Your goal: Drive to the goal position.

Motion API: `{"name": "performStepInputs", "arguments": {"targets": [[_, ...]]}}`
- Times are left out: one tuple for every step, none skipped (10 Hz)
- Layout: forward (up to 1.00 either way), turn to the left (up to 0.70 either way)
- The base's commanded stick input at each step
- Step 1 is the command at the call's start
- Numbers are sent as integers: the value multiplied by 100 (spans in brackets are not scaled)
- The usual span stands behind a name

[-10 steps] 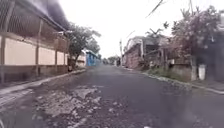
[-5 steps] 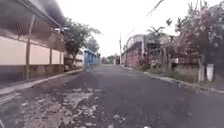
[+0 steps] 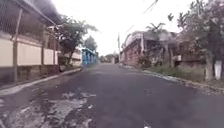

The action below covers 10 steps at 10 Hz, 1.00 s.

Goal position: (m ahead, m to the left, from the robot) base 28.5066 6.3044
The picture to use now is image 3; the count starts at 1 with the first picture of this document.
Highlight dark green tree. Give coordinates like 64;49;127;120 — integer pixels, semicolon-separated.
57;15;98;67

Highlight small distant tree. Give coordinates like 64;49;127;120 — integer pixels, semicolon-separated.
83;35;99;53

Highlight large leafy tree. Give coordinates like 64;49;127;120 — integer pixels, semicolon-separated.
176;0;224;81

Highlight utility pole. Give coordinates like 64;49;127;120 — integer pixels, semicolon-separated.
116;31;122;64

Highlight overhead wires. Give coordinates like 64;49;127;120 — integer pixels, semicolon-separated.
123;0;160;36

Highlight palm tree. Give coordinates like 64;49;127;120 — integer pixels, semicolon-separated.
145;21;168;42

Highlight dark grey asphalt road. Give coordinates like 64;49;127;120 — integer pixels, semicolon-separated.
0;62;224;128

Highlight low grey wall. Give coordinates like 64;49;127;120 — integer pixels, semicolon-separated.
173;60;224;82

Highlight building with cream wall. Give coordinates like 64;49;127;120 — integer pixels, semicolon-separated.
0;0;64;86

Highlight grass verge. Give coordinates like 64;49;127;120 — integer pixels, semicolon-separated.
146;65;224;88

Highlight pale concrete kerb strip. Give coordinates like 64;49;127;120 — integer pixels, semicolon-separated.
0;67;83;98

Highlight brick building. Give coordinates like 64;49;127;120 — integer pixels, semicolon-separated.
119;30;178;68

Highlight pale stone kerb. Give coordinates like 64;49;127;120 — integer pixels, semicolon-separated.
123;65;224;95

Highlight blue gate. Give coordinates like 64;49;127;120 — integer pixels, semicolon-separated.
81;47;98;66

